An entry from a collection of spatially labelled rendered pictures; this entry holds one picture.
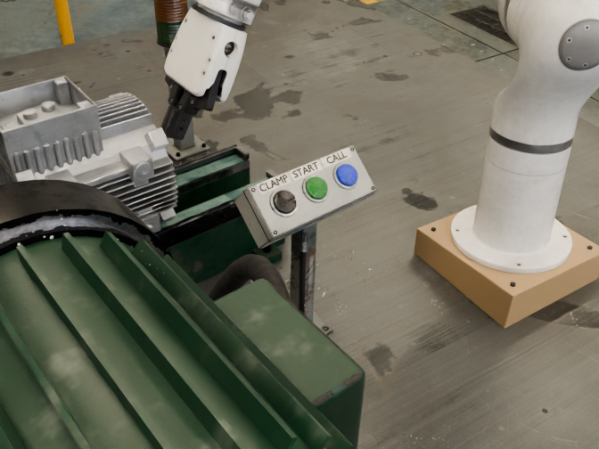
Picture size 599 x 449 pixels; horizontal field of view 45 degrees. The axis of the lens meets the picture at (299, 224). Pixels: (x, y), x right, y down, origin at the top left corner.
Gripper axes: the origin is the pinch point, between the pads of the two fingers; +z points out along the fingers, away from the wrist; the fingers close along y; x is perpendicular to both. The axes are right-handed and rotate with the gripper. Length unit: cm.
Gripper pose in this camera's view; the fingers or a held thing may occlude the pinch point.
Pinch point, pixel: (176, 123)
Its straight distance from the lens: 101.6
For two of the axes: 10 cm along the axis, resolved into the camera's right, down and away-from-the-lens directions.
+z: -4.1, 8.7, 2.8
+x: -6.8, -0.8, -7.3
